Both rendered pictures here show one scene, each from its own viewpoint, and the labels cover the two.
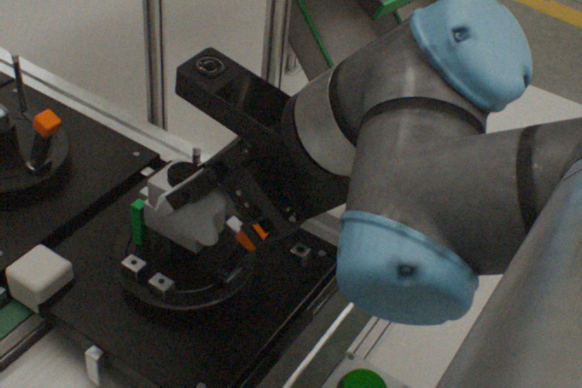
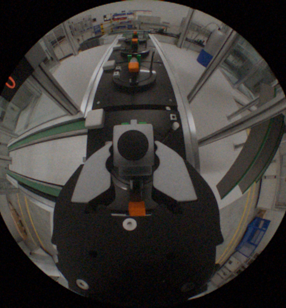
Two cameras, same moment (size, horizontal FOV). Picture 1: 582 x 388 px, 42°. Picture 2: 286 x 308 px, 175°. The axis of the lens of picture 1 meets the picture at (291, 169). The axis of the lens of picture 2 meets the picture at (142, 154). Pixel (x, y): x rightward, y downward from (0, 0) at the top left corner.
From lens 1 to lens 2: 0.62 m
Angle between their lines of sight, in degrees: 44
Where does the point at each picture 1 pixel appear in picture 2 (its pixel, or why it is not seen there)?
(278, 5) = (269, 112)
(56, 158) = (142, 83)
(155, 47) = (204, 77)
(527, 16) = not seen: hidden behind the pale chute
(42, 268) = (93, 118)
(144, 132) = (181, 96)
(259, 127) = not seen: outside the picture
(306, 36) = (260, 134)
